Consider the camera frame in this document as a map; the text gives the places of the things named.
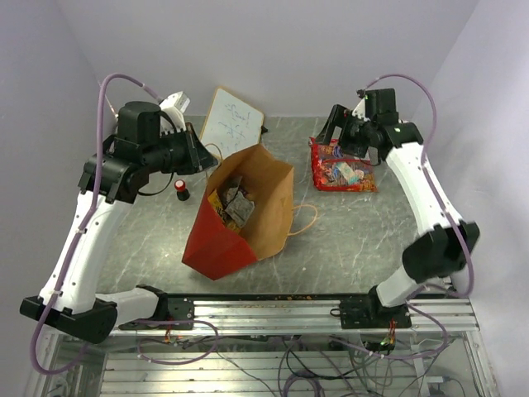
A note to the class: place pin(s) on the brown M&M packet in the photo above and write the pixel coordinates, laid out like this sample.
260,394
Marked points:
235,204

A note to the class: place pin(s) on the small whiteboard yellow frame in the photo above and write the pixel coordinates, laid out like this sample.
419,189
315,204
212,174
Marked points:
231,124

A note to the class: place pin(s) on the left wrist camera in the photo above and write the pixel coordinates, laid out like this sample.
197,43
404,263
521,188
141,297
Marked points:
174,106

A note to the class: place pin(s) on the yellow M&M packet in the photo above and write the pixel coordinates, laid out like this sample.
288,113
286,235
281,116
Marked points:
227,221

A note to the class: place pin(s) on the red paper bag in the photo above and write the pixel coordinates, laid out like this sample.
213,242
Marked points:
214,251

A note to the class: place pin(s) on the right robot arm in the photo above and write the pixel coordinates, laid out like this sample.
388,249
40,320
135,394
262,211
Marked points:
444,239

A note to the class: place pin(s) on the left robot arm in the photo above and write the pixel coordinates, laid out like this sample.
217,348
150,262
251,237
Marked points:
150,138

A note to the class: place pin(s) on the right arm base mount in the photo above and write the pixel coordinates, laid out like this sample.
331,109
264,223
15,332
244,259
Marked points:
363,313

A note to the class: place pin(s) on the aluminium rail frame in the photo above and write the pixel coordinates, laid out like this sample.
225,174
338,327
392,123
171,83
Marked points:
273,328

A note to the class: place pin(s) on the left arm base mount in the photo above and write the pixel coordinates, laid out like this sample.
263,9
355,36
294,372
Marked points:
180,313

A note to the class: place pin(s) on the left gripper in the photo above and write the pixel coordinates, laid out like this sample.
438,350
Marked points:
198,157

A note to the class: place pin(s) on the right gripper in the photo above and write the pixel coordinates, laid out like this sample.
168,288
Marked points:
340,118

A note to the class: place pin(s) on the red cookie snack bag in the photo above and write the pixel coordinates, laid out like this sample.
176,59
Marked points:
333,171

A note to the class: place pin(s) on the red black marker cap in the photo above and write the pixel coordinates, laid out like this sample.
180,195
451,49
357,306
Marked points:
181,190

